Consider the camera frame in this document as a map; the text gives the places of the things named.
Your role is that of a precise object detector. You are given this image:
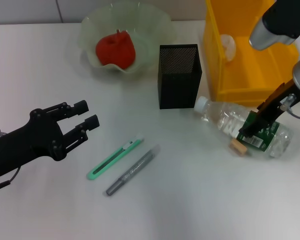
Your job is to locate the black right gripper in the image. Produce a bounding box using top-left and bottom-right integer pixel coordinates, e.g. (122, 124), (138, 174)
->
(238, 79), (300, 143)

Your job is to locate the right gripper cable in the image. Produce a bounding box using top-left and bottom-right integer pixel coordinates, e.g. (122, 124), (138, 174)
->
(279, 93), (300, 120)

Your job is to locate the reddish orange fruit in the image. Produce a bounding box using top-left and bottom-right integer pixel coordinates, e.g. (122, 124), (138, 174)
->
(94, 29), (137, 70)

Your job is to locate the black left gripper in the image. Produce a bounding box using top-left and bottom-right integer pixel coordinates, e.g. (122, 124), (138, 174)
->
(0, 99), (101, 177)

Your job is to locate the green utility knife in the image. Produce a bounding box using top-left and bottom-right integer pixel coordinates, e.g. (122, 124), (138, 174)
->
(86, 133), (145, 181)

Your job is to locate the white paper ball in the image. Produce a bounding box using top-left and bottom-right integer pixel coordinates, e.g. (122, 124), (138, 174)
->
(220, 34), (237, 62)

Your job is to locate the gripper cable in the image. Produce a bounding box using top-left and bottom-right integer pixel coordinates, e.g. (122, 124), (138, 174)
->
(279, 93), (300, 120)
(0, 166), (22, 193)

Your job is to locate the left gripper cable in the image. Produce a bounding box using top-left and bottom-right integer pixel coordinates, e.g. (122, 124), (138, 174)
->
(0, 166), (22, 193)

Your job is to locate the small wooden block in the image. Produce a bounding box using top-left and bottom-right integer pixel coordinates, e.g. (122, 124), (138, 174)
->
(229, 139), (248, 157)

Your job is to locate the green glass fruit plate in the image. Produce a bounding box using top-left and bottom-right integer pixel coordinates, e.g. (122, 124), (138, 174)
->
(77, 2), (178, 75)

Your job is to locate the yellow plastic bin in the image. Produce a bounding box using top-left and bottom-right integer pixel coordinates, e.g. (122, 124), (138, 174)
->
(203, 0), (300, 101)

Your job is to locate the grey marker pen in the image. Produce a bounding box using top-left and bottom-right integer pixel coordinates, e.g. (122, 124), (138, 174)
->
(105, 143), (162, 197)

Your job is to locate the black mesh pen holder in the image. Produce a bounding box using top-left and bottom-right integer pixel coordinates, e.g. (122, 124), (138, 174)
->
(156, 44), (203, 110)

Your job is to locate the clear green-label water bottle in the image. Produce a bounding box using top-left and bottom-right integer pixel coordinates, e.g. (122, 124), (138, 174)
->
(194, 96), (294, 158)

